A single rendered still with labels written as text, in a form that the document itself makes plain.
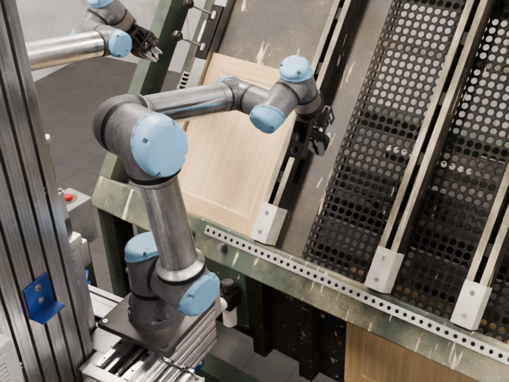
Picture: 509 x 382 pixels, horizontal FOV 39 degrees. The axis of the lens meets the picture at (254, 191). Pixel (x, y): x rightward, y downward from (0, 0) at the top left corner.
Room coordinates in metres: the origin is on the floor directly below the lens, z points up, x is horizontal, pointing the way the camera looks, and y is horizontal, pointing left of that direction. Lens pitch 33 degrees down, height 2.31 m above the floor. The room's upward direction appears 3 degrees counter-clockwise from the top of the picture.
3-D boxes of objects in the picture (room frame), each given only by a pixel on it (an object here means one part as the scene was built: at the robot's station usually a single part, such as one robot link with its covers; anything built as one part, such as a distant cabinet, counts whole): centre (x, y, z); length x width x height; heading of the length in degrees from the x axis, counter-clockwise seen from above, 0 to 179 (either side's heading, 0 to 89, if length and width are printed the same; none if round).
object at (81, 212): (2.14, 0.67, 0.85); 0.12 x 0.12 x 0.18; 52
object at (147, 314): (1.42, 0.27, 1.09); 0.15 x 0.15 x 0.10
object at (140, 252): (1.41, 0.27, 1.20); 0.13 x 0.12 x 0.14; 45
